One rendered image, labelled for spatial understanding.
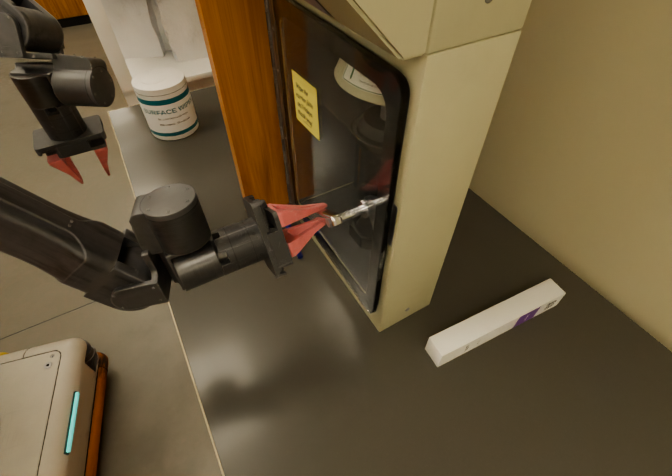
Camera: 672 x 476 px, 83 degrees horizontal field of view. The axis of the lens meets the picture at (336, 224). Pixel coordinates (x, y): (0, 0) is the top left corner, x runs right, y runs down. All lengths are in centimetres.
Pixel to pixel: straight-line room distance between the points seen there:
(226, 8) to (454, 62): 38
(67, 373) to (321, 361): 113
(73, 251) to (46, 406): 117
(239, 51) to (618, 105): 60
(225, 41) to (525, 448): 73
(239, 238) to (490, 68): 32
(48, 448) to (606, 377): 143
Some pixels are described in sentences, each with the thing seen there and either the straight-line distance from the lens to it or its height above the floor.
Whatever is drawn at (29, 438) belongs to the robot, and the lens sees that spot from 159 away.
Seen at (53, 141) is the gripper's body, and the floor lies 119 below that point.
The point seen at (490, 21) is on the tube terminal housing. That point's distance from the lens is 38.
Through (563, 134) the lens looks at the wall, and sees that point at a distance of 82.
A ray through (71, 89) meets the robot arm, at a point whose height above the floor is 128.
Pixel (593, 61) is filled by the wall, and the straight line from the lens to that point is 77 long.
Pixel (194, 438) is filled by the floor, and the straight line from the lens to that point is 167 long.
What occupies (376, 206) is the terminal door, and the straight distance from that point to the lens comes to 46.
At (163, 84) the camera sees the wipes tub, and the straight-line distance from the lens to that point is 110.
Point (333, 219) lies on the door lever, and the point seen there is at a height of 121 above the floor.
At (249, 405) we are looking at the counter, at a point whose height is 94.
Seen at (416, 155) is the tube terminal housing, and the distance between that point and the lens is 40.
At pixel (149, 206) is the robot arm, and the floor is 127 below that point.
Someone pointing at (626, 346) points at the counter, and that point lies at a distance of 82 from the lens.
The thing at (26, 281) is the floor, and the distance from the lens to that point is 241.
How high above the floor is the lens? 154
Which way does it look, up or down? 47 degrees down
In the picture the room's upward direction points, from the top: straight up
